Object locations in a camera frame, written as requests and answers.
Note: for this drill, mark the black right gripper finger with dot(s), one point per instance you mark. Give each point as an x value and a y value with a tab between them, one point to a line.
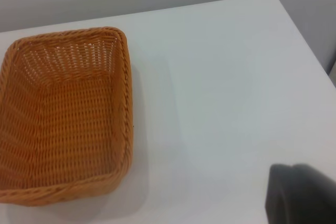
304	197

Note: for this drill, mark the orange woven wicker basket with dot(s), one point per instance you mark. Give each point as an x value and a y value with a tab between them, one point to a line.
65	129

